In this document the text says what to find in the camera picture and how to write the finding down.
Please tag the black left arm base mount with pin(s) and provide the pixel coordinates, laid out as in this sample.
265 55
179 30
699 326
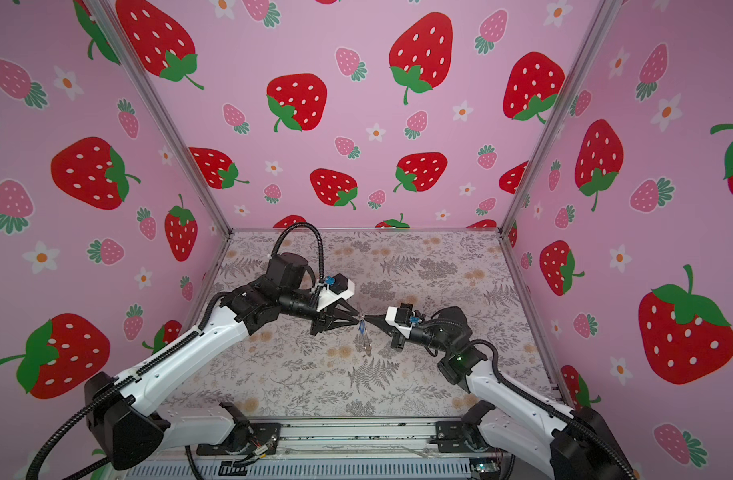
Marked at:
250 441

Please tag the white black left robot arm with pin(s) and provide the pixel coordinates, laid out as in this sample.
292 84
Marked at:
122 411

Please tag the grey slotted cable duct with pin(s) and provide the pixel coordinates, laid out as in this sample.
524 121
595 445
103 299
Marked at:
391 468

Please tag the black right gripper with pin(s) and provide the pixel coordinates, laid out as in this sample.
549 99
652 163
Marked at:
399 340

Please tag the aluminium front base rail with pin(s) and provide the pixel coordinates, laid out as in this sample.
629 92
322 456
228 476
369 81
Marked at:
372 441

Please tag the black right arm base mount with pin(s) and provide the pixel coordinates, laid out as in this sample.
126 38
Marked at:
463 435

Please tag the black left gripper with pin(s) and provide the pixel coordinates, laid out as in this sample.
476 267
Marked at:
329 320

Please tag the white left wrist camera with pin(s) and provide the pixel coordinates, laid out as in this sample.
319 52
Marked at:
335 289

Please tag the right aluminium corner post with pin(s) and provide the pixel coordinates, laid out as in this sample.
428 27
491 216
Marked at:
598 31

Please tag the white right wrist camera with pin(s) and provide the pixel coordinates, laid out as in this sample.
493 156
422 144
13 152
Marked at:
403 319

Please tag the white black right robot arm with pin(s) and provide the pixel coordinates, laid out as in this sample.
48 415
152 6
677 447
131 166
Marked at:
561 442

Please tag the aluminium corner post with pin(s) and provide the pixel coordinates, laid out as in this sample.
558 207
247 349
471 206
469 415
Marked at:
598 31
110 26

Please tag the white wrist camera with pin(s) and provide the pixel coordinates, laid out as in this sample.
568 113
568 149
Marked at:
335 289
403 319

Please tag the left aluminium corner post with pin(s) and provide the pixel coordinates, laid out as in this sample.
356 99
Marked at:
110 26

